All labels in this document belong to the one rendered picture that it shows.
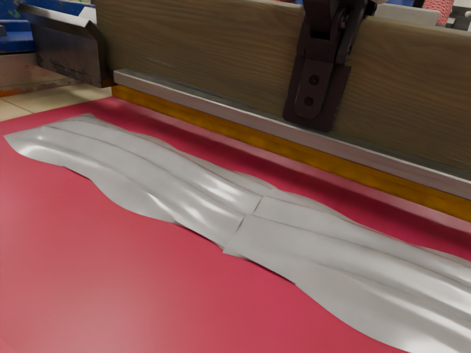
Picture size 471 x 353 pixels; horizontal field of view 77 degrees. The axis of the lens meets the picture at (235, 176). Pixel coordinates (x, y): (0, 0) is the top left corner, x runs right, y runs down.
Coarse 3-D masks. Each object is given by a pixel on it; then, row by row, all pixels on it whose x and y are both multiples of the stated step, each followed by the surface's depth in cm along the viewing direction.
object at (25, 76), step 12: (0, 60) 25; (12, 60) 26; (24, 60) 27; (36, 60) 28; (0, 72) 26; (12, 72) 26; (24, 72) 27; (36, 72) 28; (48, 72) 29; (0, 84) 26; (12, 84) 27; (24, 84) 28; (36, 84) 29; (48, 84) 30; (60, 84) 31; (72, 84) 32; (0, 96) 26
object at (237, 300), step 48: (336, 192) 20; (384, 192) 21; (432, 240) 17; (192, 288) 12; (240, 288) 13; (288, 288) 13; (192, 336) 11; (240, 336) 11; (288, 336) 11; (336, 336) 11
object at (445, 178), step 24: (120, 72) 24; (168, 96) 22; (192, 96) 21; (216, 96) 22; (240, 120) 20; (264, 120) 19; (312, 144) 18; (336, 144) 18; (360, 144) 18; (384, 168) 17; (408, 168) 16; (432, 168) 16; (456, 192) 16
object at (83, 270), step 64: (0, 128) 22; (128, 128) 24; (192, 128) 26; (0, 192) 16; (64, 192) 16; (0, 256) 12; (64, 256) 13; (128, 256) 13; (192, 256) 14; (0, 320) 10; (64, 320) 10; (128, 320) 11
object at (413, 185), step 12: (144, 96) 27; (180, 108) 25; (216, 120) 24; (252, 132) 23; (288, 144) 22; (300, 144) 21; (324, 156) 21; (360, 168) 20; (396, 180) 19; (432, 192) 18; (468, 204) 18
